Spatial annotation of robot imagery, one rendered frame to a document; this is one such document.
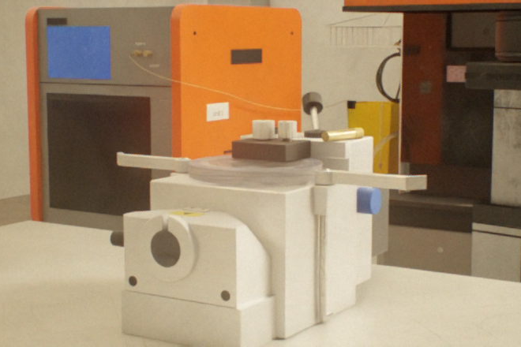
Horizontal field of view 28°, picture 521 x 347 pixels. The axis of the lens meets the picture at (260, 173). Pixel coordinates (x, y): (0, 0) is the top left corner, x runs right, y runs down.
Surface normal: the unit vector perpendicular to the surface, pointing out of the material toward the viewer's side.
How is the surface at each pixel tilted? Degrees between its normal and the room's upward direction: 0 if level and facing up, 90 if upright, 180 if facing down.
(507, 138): 90
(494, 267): 90
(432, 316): 0
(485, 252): 90
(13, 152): 90
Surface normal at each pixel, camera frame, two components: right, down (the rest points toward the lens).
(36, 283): 0.00, -0.99
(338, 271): 0.85, 0.07
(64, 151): -0.52, 0.11
